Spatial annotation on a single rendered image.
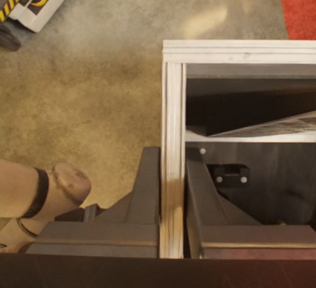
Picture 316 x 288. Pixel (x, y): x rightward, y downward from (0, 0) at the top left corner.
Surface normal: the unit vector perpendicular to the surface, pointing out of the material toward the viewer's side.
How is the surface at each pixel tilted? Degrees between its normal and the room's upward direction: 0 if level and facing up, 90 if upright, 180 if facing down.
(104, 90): 0
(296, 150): 0
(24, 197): 53
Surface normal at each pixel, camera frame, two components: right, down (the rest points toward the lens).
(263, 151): -0.03, 0.11
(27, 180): 0.83, -0.43
